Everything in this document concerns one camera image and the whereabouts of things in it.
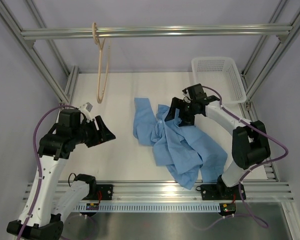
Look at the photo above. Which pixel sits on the aluminium front rail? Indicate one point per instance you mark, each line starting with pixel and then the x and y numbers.
pixel 171 192

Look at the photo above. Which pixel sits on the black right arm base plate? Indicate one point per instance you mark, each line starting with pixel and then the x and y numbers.
pixel 210 192

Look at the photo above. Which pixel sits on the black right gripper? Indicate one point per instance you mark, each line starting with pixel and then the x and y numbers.
pixel 176 103

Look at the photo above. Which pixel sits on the white slotted cable duct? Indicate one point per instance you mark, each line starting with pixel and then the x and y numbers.
pixel 115 207

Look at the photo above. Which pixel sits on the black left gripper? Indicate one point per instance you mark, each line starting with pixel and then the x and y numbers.
pixel 103 135

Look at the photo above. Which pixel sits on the blue button-up shirt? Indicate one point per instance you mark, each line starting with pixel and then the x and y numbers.
pixel 186 151

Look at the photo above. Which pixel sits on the white perforated plastic basket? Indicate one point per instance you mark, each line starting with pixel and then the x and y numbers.
pixel 221 74

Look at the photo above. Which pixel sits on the aluminium frame strut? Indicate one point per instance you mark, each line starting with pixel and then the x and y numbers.
pixel 270 50
pixel 65 96

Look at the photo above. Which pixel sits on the aluminium right frame strut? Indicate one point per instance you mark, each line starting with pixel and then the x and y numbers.
pixel 270 50

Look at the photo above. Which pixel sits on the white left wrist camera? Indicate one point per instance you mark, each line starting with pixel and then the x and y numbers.
pixel 86 110

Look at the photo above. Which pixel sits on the beige wooden clothes hanger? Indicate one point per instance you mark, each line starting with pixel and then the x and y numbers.
pixel 104 53

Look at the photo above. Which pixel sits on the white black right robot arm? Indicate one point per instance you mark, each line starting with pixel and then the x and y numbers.
pixel 250 145

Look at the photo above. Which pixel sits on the aluminium left frame strut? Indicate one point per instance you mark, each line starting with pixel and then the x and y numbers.
pixel 65 96

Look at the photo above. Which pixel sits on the aluminium top crossbar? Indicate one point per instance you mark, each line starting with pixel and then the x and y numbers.
pixel 157 31

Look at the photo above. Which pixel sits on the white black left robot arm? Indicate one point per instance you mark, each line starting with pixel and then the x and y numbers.
pixel 40 220

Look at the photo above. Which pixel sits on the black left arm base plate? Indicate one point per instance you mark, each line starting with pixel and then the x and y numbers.
pixel 100 192

